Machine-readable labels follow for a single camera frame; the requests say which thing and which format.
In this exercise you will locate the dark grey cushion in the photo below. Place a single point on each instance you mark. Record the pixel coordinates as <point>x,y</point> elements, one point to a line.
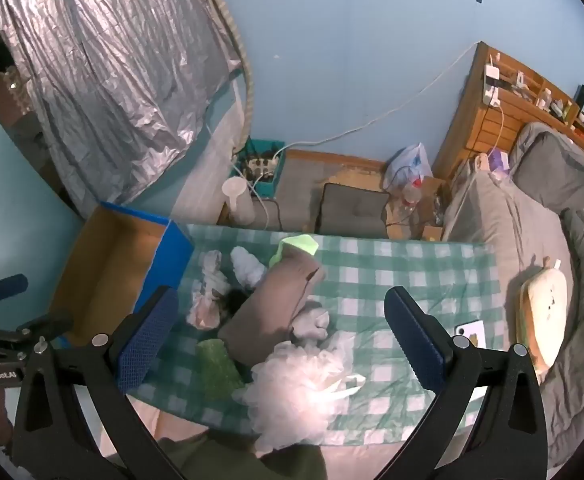
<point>352,207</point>

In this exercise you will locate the purple tissue pack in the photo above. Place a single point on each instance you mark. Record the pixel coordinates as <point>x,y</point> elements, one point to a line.
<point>498,162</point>

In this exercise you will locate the grey pillow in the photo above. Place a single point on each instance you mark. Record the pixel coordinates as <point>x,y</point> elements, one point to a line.
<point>557,170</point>

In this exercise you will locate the white mesh bath pouf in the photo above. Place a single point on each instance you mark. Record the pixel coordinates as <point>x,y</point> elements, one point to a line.
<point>292,395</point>

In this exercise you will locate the teal box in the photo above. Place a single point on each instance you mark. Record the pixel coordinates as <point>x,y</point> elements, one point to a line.
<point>267,190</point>

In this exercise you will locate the brown cardboard box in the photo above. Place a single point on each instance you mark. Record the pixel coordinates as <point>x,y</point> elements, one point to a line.
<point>432,210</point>

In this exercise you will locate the white fluffy sock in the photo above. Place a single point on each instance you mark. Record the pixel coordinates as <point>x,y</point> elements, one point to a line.
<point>247,265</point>

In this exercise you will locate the grey cloth pouch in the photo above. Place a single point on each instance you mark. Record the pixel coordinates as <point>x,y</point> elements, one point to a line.
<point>267,305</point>

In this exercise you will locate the white plastic bag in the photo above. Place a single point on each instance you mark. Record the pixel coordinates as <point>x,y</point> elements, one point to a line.
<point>412,160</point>

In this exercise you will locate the black sock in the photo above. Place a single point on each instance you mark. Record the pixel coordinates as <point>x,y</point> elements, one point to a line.
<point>234,302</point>

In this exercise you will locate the white power strip with chargers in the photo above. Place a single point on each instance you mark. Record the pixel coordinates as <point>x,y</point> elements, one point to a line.
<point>492,82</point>

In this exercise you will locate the cream plush pillow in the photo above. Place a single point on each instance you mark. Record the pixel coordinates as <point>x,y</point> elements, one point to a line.
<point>547,305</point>

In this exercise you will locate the person's green clothing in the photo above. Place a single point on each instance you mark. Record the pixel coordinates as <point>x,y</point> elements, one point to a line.
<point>247,460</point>

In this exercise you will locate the silver foil curtain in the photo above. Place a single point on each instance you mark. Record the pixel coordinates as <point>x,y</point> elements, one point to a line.
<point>112,60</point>

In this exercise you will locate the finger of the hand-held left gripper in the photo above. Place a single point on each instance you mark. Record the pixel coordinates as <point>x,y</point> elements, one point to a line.
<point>47,325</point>
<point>7,286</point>

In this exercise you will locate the white cup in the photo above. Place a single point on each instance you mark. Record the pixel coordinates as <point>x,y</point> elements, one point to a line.
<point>237,205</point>

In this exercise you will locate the grey bed sheet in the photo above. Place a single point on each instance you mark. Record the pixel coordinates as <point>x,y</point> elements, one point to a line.
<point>497,220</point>

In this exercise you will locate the white patterned sock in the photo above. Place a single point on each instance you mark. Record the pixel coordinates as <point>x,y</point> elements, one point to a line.
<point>213,265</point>
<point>204,307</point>

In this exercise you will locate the green checked cloth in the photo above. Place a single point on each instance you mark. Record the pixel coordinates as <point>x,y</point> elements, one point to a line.
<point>372,270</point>

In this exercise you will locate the white phone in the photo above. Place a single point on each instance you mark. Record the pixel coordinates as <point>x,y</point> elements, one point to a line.
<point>472,332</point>

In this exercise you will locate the green towel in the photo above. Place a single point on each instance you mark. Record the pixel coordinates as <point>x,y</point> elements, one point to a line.
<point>217,370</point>

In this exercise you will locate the blue cardboard box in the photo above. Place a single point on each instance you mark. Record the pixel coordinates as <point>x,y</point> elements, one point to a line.
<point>102,270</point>

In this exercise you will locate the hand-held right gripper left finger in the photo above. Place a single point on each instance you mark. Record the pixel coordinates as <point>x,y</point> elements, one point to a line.
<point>147,340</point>

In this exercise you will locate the clear plastic bottle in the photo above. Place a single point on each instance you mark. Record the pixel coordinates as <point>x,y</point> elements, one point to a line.
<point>412,195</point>

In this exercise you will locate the black phone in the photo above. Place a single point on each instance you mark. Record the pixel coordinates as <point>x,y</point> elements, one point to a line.
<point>582,96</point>

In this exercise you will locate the grey floor mat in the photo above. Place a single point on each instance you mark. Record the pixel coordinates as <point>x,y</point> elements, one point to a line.
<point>302,180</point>

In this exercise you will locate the wooden headboard shelf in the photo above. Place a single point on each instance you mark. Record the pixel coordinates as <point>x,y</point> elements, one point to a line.
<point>492,125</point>

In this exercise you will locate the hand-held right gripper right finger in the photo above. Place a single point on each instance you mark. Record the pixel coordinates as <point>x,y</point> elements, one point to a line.
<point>414,340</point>

